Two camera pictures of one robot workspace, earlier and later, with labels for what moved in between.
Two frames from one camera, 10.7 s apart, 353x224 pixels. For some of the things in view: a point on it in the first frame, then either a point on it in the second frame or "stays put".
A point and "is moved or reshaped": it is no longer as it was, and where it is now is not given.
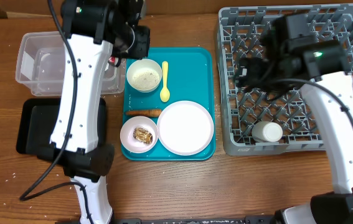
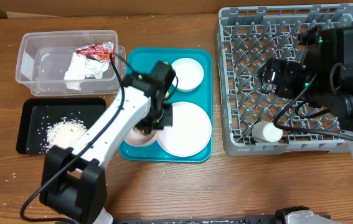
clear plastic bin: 41,65 stays put
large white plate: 185,127 stays put
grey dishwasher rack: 252,123 stays put
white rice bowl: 144,74 is moved or reshaped
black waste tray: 37,121 stays put
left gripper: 142,51 to 167,121
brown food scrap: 142,135 is moved or reshaped
